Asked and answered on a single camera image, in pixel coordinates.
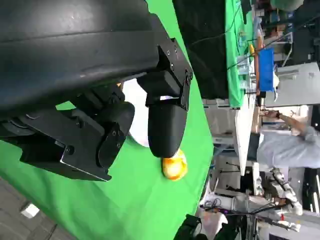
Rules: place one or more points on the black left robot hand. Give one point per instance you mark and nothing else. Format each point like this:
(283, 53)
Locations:
(75, 50)

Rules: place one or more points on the lilac plate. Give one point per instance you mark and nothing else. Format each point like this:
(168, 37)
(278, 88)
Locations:
(138, 120)

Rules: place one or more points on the black table skirt cloth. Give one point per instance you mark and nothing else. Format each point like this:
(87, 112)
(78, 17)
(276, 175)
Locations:
(202, 62)

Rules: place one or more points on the orange and white bread roll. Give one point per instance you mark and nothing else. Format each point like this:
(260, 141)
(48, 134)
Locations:
(175, 168)

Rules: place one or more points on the green background table cloth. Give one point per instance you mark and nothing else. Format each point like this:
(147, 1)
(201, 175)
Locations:
(235, 82)

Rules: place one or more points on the white background table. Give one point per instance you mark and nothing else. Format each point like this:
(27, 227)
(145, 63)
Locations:
(243, 140)

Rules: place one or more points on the blue plastic bin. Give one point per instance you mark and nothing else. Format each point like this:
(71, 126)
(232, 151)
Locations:
(266, 70)

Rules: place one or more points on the black bag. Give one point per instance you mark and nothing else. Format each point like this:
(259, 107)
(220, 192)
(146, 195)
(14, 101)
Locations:
(190, 228)

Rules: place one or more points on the white plastic bag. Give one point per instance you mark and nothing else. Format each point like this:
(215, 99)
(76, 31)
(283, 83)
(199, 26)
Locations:
(212, 222)

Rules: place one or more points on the grey cabinet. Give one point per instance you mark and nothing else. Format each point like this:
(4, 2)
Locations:
(295, 85)

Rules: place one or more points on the person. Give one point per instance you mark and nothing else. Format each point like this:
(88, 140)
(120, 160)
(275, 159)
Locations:
(287, 147)

